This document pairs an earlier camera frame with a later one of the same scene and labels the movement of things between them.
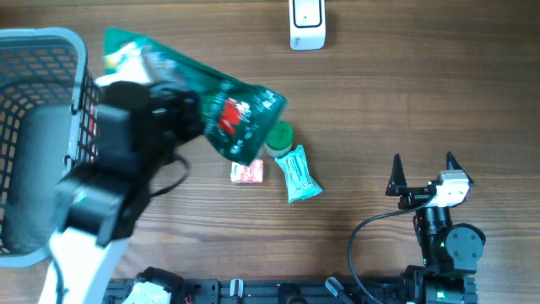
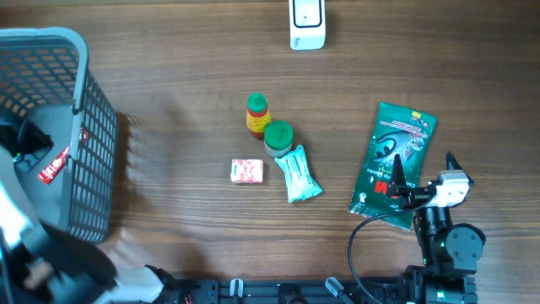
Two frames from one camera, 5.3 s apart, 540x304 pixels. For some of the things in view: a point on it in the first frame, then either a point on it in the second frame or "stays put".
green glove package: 237,119 to 392,131
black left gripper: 181,104 to 42,140
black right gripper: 397,187 stays put
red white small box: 252,173 stays put
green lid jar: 279,138 stays put
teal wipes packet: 299,182 stays put
